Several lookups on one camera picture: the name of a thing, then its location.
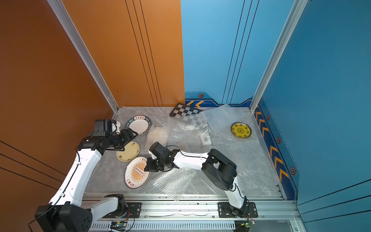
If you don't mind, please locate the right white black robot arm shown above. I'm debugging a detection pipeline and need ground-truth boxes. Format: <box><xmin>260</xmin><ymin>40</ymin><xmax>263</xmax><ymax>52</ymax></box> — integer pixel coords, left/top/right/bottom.
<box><xmin>145</xmin><ymin>142</ymin><xmax>249</xmax><ymax>218</ymax></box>

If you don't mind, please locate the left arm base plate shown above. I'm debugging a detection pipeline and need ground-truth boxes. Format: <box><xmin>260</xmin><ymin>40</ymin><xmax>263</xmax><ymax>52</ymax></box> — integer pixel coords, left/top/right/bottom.
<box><xmin>103</xmin><ymin>202</ymin><xmax>142</xmax><ymax>220</ymax></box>

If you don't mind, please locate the aluminium corner post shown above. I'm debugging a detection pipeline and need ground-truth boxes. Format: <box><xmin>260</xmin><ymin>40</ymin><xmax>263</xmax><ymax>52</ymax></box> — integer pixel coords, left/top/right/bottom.
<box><xmin>249</xmin><ymin>0</ymin><xmax>308</xmax><ymax>114</ymax></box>
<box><xmin>47</xmin><ymin>0</ymin><xmax>119</xmax><ymax>113</ymax></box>

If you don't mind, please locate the bubble wrap of yellow plate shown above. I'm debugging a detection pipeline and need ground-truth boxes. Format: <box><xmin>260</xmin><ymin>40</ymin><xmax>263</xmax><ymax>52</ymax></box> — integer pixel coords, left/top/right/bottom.
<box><xmin>209</xmin><ymin>127</ymin><xmax>282</xmax><ymax>198</ymax></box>

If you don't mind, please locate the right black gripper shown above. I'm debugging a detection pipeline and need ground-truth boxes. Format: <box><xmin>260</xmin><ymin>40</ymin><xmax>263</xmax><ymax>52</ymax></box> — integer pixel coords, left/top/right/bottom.
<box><xmin>142</xmin><ymin>157</ymin><xmax>166</xmax><ymax>172</ymax></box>

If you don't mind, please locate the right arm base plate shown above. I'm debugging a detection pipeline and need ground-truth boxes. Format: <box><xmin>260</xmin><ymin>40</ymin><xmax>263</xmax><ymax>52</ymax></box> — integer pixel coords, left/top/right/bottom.
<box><xmin>217</xmin><ymin>202</ymin><xmax>258</xmax><ymax>218</ymax></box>

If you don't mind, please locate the left green circuit board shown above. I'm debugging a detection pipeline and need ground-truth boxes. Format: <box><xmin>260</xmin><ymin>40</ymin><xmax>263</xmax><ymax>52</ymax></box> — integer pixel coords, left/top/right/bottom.
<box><xmin>109</xmin><ymin>221</ymin><xmax>128</xmax><ymax>232</ymax></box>

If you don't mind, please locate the bubble pink plate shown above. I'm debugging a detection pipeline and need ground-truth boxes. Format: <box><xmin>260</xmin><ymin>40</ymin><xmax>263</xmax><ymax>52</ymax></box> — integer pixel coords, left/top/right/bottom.
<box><xmin>151</xmin><ymin>168</ymin><xmax>201</xmax><ymax>201</ymax></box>

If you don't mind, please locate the left aluminium corner post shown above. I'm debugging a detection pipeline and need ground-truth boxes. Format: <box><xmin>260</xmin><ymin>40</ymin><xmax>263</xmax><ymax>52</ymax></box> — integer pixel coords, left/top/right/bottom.
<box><xmin>47</xmin><ymin>0</ymin><xmax>119</xmax><ymax>113</ymax></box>

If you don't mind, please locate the aluminium front rail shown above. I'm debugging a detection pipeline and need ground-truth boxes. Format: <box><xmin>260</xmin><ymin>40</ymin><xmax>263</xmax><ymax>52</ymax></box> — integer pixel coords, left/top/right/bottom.
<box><xmin>56</xmin><ymin>195</ymin><xmax>302</xmax><ymax>222</ymax></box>

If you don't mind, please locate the green circuit board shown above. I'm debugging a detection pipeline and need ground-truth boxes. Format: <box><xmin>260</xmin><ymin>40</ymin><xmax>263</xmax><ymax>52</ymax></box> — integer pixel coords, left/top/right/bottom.
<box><xmin>233</xmin><ymin>219</ymin><xmax>256</xmax><ymax>232</ymax></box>
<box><xmin>109</xmin><ymin>221</ymin><xmax>128</xmax><ymax>232</ymax></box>

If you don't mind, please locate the bubble wrap of green plate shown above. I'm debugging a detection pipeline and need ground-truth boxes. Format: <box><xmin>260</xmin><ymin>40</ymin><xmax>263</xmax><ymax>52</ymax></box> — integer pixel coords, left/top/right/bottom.
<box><xmin>202</xmin><ymin>104</ymin><xmax>242</xmax><ymax>132</ymax></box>

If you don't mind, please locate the cream dinner plate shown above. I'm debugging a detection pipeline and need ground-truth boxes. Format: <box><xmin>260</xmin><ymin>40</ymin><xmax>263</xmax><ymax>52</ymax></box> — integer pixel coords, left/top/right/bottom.
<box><xmin>116</xmin><ymin>142</ymin><xmax>140</xmax><ymax>162</ymax></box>

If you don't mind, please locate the bubble white blue plate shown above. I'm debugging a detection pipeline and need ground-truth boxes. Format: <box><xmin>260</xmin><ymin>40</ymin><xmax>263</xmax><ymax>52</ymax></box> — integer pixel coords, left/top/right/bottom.
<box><xmin>125</xmin><ymin>115</ymin><xmax>152</xmax><ymax>136</ymax></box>

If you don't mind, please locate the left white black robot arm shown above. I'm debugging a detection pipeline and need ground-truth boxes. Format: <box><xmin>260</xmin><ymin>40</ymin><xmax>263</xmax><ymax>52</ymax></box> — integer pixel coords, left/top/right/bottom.
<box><xmin>34</xmin><ymin>119</ymin><xmax>138</xmax><ymax>232</ymax></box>

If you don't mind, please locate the bubble item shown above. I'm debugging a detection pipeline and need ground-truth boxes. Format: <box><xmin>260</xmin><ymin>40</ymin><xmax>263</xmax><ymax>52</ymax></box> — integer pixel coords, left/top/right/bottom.
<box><xmin>167</xmin><ymin>113</ymin><xmax>212</xmax><ymax>153</ymax></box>

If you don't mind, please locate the yellow dinner plate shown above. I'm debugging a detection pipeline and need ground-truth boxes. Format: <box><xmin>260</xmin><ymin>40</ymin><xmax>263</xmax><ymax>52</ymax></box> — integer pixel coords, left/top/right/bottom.
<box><xmin>231</xmin><ymin>122</ymin><xmax>252</xmax><ymax>139</ymax></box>

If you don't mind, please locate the white orange sunburst plate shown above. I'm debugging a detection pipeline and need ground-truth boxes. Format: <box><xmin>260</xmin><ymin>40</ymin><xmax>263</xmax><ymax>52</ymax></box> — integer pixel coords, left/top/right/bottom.
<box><xmin>124</xmin><ymin>157</ymin><xmax>150</xmax><ymax>189</ymax></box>

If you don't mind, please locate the right green circuit board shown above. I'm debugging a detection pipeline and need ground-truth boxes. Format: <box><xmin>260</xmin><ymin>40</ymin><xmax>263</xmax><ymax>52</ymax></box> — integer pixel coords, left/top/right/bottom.
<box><xmin>233</xmin><ymin>219</ymin><xmax>256</xmax><ymax>232</ymax></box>

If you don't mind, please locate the black white checkerboard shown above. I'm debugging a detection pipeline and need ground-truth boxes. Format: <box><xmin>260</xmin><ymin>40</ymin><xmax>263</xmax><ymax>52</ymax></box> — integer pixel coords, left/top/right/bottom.
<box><xmin>169</xmin><ymin>103</ymin><xmax>202</xmax><ymax>118</ymax></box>

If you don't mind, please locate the right aluminium corner post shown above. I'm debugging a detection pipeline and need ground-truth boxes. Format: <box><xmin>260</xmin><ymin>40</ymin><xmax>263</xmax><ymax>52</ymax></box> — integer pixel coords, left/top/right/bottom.
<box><xmin>249</xmin><ymin>0</ymin><xmax>308</xmax><ymax>114</ymax></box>

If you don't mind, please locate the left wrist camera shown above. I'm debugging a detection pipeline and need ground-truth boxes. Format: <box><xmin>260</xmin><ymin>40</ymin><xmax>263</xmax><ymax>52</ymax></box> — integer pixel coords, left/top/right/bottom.
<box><xmin>112</xmin><ymin>120</ymin><xmax>121</xmax><ymax>134</ymax></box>

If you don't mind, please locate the white vented cable duct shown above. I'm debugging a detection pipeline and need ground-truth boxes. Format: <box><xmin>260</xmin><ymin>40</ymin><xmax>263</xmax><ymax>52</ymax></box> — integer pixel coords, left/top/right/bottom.
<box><xmin>90</xmin><ymin>220</ymin><xmax>236</xmax><ymax>232</ymax></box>

